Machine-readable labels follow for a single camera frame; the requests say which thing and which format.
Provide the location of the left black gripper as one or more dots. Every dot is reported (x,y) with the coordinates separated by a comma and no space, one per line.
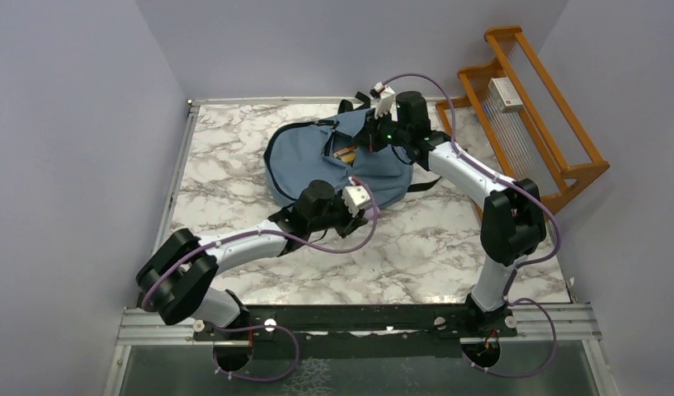
(351,223)

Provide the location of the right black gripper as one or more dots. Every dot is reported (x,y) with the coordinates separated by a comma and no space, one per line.
(367,133)

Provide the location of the yellow orange highlighter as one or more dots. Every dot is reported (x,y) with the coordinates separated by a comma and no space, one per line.
(348,158)

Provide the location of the blue student backpack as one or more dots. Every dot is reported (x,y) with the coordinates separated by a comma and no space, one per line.
(301,152)

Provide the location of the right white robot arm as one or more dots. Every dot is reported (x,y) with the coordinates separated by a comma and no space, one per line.
(513,223)

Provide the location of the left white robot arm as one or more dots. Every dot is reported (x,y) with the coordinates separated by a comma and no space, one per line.
(176,281)

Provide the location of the small white box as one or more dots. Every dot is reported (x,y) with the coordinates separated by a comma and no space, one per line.
(504,95)

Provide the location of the orange wooden rack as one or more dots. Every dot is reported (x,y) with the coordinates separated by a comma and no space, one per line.
(544,141)

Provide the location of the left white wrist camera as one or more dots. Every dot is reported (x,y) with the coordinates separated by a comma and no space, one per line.
(356,198)

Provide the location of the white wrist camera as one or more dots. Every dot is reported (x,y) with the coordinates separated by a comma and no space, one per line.
(385,98)
(356,198)

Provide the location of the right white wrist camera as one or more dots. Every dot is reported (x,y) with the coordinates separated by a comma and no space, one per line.
(385,98)

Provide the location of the black metal base rail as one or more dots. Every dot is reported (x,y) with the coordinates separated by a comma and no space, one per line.
(352,331)

